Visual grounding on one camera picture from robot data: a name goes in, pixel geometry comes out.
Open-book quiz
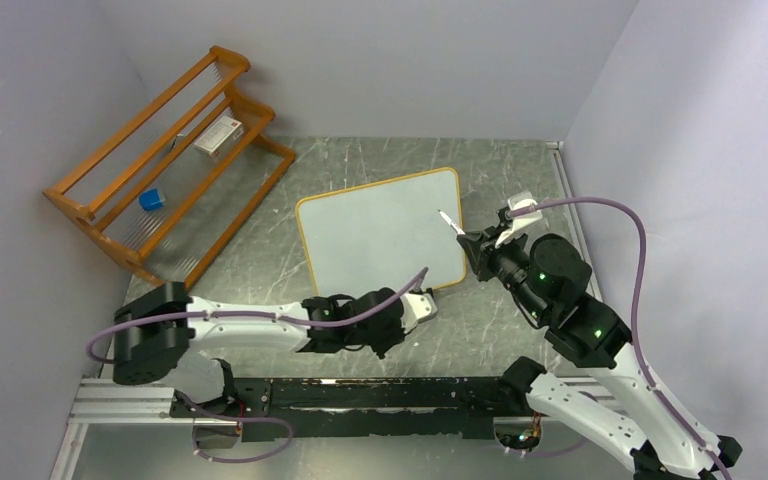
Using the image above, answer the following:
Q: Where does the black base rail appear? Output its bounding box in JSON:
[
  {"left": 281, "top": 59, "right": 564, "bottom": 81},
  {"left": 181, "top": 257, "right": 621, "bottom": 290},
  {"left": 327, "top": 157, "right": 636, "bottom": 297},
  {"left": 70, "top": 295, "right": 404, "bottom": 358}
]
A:
[{"left": 201, "top": 357, "right": 546, "bottom": 442}]

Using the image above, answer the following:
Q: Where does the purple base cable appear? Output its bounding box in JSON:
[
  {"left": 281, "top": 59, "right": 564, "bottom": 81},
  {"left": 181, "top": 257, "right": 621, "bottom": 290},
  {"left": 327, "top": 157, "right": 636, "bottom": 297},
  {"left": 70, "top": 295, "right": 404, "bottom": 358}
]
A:
[
  {"left": 175, "top": 390, "right": 295, "bottom": 464},
  {"left": 503, "top": 437, "right": 591, "bottom": 460}
]

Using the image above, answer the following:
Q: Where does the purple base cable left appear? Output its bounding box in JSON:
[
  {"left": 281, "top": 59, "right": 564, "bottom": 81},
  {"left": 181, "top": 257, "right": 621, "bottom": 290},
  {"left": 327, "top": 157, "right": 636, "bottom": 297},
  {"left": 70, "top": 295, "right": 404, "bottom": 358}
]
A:
[{"left": 175, "top": 390, "right": 295, "bottom": 464}]

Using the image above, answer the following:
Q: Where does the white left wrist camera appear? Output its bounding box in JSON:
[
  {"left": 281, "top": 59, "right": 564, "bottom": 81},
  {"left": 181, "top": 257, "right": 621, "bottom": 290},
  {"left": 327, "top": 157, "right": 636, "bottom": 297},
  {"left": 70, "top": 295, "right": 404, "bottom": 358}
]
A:
[{"left": 399, "top": 288, "right": 439, "bottom": 335}]

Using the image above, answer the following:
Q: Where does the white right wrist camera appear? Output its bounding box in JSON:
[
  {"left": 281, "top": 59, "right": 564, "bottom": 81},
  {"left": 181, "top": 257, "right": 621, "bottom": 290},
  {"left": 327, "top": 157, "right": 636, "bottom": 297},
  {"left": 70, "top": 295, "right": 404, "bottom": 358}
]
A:
[{"left": 495, "top": 190, "right": 542, "bottom": 248}]

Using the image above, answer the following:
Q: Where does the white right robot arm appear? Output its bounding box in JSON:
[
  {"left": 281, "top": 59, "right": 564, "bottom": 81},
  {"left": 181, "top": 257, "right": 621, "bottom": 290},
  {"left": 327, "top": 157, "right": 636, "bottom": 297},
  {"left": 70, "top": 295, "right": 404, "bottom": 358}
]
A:
[{"left": 457, "top": 227, "right": 742, "bottom": 479}]

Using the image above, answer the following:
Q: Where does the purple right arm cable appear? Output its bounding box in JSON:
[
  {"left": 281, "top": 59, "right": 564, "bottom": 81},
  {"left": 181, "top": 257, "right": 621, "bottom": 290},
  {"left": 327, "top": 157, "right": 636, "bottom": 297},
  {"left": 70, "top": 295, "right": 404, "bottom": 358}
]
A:
[{"left": 507, "top": 195, "right": 736, "bottom": 480}]

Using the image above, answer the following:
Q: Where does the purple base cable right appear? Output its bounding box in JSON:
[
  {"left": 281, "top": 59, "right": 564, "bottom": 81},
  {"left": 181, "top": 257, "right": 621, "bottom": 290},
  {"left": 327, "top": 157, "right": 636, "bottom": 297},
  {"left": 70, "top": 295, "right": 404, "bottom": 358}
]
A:
[{"left": 503, "top": 437, "right": 591, "bottom": 460}]

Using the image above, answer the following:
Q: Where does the blue cube block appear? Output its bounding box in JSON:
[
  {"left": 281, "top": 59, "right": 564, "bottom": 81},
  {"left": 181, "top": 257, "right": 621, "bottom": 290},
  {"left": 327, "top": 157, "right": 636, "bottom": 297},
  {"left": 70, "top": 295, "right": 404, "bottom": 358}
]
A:
[{"left": 138, "top": 188, "right": 166, "bottom": 212}]

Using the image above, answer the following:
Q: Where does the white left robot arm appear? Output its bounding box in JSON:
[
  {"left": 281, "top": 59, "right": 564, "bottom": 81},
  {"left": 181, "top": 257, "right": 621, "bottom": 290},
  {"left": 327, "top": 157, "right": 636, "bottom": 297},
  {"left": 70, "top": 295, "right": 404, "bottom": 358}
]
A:
[{"left": 113, "top": 282, "right": 438, "bottom": 416}]

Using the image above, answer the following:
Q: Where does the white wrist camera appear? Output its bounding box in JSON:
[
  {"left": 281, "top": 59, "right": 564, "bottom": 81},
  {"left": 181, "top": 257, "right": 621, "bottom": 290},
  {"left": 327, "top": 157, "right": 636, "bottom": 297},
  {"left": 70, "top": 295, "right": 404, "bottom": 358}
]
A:
[
  {"left": 495, "top": 190, "right": 542, "bottom": 248},
  {"left": 399, "top": 288, "right": 439, "bottom": 335}
]

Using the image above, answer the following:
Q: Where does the yellow framed whiteboard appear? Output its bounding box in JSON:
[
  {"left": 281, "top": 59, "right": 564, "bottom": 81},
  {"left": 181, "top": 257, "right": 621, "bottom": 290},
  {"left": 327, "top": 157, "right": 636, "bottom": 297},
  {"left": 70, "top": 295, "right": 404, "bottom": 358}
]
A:
[{"left": 295, "top": 167, "right": 467, "bottom": 296}]

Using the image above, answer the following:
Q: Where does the white marker pen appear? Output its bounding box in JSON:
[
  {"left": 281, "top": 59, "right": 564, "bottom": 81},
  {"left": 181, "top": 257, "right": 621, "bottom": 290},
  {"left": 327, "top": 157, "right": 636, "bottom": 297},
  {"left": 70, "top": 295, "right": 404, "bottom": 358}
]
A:
[{"left": 438, "top": 210, "right": 465, "bottom": 235}]

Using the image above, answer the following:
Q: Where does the grey cardboard box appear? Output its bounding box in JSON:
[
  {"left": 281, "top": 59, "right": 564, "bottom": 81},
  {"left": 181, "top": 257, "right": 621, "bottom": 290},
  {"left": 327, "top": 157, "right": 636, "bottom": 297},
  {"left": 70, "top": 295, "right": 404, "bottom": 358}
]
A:
[{"left": 193, "top": 115, "right": 244, "bottom": 160}]

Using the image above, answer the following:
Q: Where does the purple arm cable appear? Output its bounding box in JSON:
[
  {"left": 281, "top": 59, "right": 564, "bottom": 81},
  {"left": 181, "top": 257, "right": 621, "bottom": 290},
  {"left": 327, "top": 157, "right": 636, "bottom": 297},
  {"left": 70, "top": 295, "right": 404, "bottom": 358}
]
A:
[
  {"left": 85, "top": 266, "right": 430, "bottom": 366},
  {"left": 507, "top": 195, "right": 736, "bottom": 480}
]

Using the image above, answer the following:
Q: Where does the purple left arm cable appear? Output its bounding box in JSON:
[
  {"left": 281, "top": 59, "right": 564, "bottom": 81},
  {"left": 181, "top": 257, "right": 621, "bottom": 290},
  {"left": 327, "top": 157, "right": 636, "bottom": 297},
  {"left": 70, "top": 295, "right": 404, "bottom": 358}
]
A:
[{"left": 85, "top": 266, "right": 430, "bottom": 366}]

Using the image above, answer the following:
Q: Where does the orange wooden rack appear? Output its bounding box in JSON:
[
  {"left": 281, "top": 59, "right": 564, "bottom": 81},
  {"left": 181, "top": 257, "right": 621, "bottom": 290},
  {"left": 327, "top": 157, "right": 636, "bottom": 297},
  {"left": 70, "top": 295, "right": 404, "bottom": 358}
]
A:
[{"left": 44, "top": 46, "right": 296, "bottom": 287}]

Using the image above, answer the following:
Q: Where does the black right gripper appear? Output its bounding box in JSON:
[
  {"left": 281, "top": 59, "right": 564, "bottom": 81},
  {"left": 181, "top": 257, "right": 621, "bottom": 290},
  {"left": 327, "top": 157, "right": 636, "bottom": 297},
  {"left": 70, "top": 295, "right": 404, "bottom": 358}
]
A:
[{"left": 458, "top": 222, "right": 550, "bottom": 321}]

